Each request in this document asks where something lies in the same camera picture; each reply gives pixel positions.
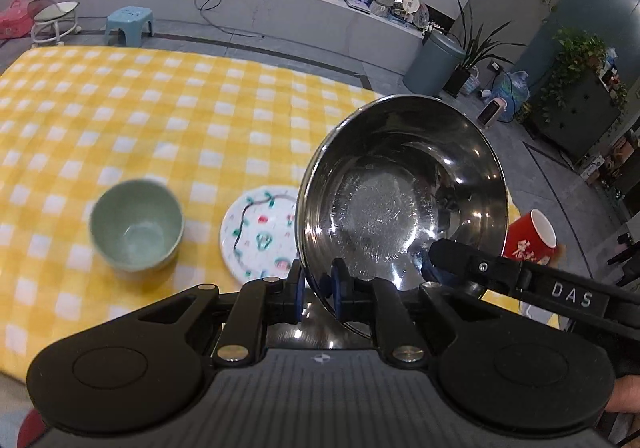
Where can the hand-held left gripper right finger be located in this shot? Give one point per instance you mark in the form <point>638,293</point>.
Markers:
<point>327,289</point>

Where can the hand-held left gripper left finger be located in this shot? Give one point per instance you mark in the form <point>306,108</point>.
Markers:
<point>298,295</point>

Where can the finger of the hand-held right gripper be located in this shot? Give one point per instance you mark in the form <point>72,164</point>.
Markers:
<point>470,264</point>

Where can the white plate with painted vine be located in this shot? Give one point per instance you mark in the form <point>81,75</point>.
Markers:
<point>260,238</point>

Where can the stainless steel bowl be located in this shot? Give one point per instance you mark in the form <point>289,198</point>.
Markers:
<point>380,208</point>

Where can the person's right hand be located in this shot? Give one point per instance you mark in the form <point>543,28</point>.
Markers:
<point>626,393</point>

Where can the red mug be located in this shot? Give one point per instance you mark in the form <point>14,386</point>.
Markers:
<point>525,243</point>

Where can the small pink heater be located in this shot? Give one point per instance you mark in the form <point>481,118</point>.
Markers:
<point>491,112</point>

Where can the blue water jug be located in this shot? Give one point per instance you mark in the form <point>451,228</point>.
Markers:
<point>512,92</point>

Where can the green ceramic bowl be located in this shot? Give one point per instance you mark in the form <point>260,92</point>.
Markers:
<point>135,228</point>

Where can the dark green cabinet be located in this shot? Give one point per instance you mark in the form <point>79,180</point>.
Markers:
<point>582,120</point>

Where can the grey round trash can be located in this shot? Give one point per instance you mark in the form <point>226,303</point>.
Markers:
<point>432,65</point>

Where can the potted plant with long leaves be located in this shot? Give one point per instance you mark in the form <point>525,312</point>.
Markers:
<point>472,50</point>

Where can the ivy plant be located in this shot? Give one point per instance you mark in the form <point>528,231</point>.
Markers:
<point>575,50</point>

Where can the yellow checked tablecloth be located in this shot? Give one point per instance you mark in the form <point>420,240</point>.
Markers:
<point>100,127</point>

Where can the white round hand fan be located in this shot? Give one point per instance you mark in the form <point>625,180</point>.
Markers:
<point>411,6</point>

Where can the white marble low cabinet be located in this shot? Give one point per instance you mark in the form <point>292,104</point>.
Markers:
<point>275,2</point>

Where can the light blue plastic stool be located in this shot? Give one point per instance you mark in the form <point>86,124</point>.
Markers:
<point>127,20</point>

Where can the white round wheeled stool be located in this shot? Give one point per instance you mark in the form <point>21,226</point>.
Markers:
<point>55,15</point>

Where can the pink basket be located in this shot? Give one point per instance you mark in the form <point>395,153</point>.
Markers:
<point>12,22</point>

